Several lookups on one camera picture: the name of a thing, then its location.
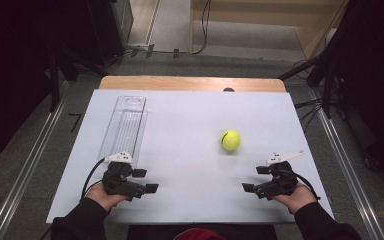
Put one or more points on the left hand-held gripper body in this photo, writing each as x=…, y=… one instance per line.
x=118, y=180

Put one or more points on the dark cabinet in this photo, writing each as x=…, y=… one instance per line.
x=113, y=30

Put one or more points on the metal floor rail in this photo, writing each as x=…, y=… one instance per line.
x=30, y=166
x=350, y=166

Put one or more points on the clear plastic ball container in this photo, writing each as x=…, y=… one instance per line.
x=125, y=128

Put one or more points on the person's left hand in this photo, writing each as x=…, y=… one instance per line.
x=101, y=197

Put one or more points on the wooden table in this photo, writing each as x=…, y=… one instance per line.
x=180, y=83

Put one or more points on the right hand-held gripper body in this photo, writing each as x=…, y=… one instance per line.
x=280, y=181

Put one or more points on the black tripod stand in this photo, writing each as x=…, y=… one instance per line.
x=323, y=73
x=55, y=80

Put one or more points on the person's right hand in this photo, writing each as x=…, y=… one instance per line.
x=298, y=198

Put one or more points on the light wooden shelf unit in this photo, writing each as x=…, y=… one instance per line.
x=266, y=20

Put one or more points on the yellow tennis ball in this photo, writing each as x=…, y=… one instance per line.
x=230, y=140

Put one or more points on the person's red garment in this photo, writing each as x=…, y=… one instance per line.
x=200, y=235

